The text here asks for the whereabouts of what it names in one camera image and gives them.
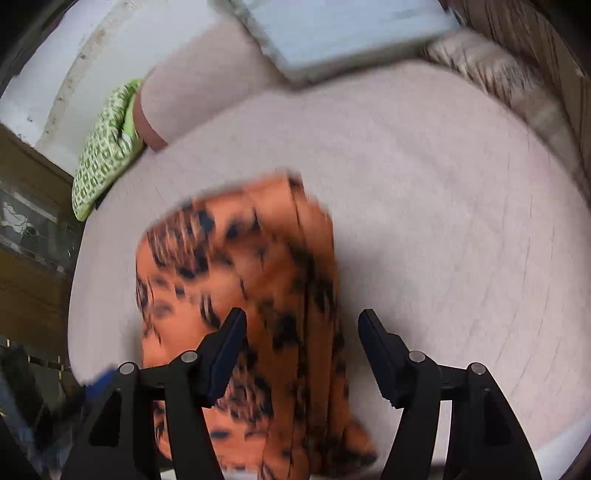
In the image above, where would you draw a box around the orange black floral blouse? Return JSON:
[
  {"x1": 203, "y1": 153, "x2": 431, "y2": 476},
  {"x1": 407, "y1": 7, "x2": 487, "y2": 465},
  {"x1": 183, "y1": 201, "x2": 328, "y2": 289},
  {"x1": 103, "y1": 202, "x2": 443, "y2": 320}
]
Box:
[{"x1": 135, "y1": 174, "x2": 378, "y2": 479}]

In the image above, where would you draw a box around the dark wooden glass cabinet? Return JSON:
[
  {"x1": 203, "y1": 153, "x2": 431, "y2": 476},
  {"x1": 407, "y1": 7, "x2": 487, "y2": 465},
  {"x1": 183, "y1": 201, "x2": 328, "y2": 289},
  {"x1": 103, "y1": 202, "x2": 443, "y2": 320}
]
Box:
[{"x1": 1, "y1": 128, "x2": 82, "y2": 474}]

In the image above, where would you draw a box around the light blue grey pillow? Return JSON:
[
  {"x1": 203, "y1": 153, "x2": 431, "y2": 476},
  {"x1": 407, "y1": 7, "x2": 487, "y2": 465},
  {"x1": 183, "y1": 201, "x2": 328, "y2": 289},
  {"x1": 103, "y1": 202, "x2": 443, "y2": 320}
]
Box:
[{"x1": 222, "y1": 0, "x2": 460, "y2": 85}]

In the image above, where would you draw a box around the pink brown bolster cushion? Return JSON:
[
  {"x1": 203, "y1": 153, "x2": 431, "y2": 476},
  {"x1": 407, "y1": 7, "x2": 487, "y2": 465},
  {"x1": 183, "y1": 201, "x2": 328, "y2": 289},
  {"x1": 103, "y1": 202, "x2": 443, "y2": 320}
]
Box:
[{"x1": 133, "y1": 19, "x2": 287, "y2": 151}]

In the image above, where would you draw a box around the green white patterned pillow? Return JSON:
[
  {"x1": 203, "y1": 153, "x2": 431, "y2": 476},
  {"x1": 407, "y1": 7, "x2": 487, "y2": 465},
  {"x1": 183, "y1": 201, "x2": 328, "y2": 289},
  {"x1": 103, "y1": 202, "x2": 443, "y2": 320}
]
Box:
[{"x1": 71, "y1": 79, "x2": 144, "y2": 222}]

